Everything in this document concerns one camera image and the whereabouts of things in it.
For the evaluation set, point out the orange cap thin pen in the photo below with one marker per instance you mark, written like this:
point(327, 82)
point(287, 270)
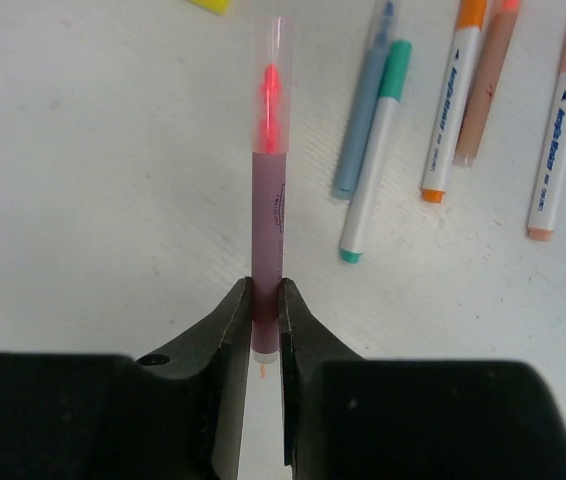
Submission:
point(457, 80)

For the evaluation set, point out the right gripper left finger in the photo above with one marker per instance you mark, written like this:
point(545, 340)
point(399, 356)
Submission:
point(175, 413)

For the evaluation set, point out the yellow cap thin pen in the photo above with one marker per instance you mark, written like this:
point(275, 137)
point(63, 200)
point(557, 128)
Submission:
point(219, 7)

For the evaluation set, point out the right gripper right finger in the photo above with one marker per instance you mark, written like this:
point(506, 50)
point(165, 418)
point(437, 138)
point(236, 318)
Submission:
point(346, 417)

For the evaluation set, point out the tan thin pen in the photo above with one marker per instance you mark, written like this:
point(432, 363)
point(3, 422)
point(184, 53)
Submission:
point(495, 48)

